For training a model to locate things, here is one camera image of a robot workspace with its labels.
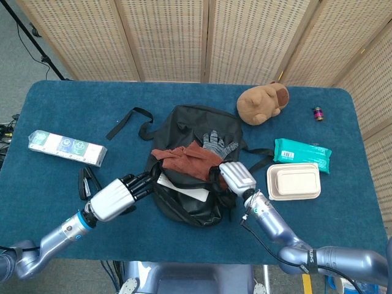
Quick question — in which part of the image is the black stapler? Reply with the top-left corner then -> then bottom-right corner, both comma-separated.
78,167 -> 102,202

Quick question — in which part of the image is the floor cable bundle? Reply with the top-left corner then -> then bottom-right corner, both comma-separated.
0,113 -> 21,166

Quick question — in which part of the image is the black backpack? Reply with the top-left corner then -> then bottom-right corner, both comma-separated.
105,105 -> 275,228

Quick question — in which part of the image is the large beige pulp food tray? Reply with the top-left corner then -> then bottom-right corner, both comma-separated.
266,162 -> 322,202

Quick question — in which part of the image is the rust brown cloth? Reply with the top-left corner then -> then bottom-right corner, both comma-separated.
151,143 -> 223,181

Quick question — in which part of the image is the blue carpet table cover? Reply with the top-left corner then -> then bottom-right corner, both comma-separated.
0,80 -> 389,266

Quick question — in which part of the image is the white spiral notebook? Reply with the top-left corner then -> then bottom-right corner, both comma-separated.
156,173 -> 211,203

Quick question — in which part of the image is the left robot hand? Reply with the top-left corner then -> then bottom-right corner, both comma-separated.
87,172 -> 154,222

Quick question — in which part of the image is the wicker folding screen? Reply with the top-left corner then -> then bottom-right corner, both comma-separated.
15,0 -> 392,227

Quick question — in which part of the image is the grey knit glove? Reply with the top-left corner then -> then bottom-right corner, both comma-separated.
202,130 -> 239,160

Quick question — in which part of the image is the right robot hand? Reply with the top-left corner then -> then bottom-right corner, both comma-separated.
208,161 -> 257,197

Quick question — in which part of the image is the blue-grey robot torso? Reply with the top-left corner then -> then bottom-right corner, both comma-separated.
121,261 -> 267,294

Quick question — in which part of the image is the brown plush capybara toy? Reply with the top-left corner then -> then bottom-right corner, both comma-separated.
236,81 -> 290,126

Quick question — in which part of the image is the black tripod stand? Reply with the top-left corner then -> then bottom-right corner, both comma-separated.
0,0 -> 73,81

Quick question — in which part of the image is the long snack box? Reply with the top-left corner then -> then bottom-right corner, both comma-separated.
28,130 -> 108,168

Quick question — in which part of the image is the teal wet wipes pack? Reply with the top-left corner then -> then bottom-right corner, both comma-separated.
272,138 -> 333,175

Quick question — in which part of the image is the small beige pulp food box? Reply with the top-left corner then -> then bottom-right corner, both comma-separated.
276,169 -> 318,195

